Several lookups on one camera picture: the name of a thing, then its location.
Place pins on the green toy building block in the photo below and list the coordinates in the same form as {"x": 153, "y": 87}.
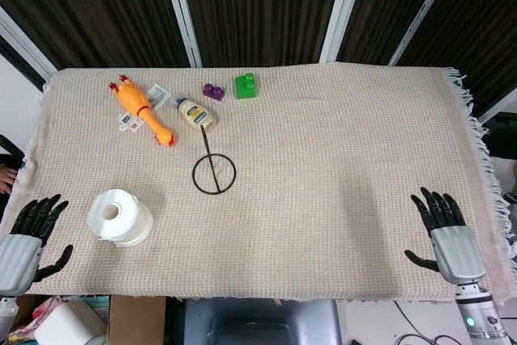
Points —
{"x": 245, "y": 87}

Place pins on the beige woven tablecloth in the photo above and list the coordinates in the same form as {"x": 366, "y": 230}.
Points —
{"x": 323, "y": 159}

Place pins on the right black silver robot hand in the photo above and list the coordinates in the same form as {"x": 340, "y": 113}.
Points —
{"x": 458, "y": 252}

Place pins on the white partition frame post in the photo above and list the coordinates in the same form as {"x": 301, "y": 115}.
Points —
{"x": 422, "y": 11}
{"x": 343, "y": 9}
{"x": 28, "y": 50}

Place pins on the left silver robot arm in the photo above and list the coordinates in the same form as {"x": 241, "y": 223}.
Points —
{"x": 5, "y": 312}

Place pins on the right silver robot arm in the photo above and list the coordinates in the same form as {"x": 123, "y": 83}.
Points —
{"x": 478, "y": 321}

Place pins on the black holder rod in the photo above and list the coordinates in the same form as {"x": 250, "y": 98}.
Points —
{"x": 182, "y": 13}

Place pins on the black chair armrest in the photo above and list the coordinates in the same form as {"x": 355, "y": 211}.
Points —
{"x": 8, "y": 147}

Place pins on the mayonnaise squeeze bottle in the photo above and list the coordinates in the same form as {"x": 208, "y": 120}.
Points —
{"x": 196, "y": 115}

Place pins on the white plastic container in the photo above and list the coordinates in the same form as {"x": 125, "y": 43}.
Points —
{"x": 68, "y": 326}

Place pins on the purple toy building block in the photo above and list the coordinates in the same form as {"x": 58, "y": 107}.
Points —
{"x": 213, "y": 92}

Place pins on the red plastic bag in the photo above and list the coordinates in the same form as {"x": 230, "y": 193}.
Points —
{"x": 42, "y": 308}

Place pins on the brown cardboard box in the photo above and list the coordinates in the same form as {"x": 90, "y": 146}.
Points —
{"x": 137, "y": 321}

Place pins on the bare person hand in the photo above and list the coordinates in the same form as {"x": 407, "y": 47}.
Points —
{"x": 6, "y": 179}

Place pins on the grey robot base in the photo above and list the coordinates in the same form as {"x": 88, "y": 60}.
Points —
{"x": 262, "y": 321}

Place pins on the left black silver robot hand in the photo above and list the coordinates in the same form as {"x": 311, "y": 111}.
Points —
{"x": 18, "y": 254}

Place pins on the white tag with red mark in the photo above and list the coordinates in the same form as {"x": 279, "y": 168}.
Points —
{"x": 128, "y": 121}

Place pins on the orange rubber chicken toy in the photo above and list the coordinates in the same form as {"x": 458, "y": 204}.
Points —
{"x": 131, "y": 96}

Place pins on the white toilet paper roll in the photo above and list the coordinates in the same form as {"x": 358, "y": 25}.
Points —
{"x": 129, "y": 217}

